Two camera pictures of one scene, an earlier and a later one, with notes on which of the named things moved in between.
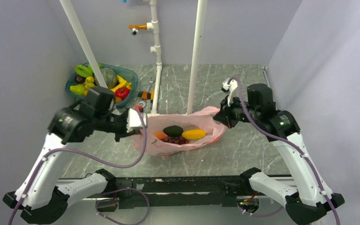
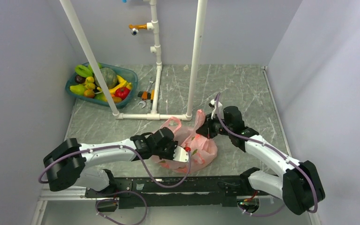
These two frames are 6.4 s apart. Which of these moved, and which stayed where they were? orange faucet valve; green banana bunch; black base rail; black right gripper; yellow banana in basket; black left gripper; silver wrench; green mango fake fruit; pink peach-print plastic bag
Moved: pink peach-print plastic bag; black left gripper; black right gripper
Stayed: silver wrench; yellow banana in basket; black base rail; orange faucet valve; green mango fake fruit; green banana bunch
